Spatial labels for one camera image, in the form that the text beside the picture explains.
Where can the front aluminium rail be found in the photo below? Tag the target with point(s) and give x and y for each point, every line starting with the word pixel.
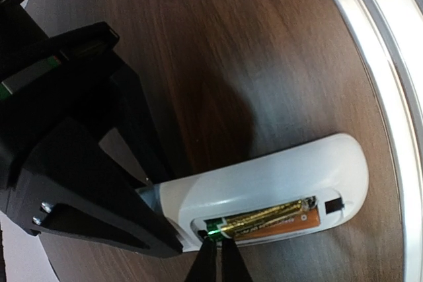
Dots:
pixel 388 34

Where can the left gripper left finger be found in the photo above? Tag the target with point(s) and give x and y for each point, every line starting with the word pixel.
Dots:
pixel 204 266

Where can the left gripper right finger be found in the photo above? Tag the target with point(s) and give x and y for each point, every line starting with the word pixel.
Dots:
pixel 233 267

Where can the gold green battery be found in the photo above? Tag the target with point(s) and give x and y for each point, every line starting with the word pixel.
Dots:
pixel 245 224

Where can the orange battery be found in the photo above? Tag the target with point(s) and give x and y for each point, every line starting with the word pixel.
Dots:
pixel 304 221

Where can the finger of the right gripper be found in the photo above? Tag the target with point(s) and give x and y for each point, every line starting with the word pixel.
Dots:
pixel 125 108
pixel 68 186

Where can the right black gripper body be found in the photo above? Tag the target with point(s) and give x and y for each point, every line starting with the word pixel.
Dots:
pixel 47 80

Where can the white remote control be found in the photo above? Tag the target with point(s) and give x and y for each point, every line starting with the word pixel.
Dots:
pixel 333 169

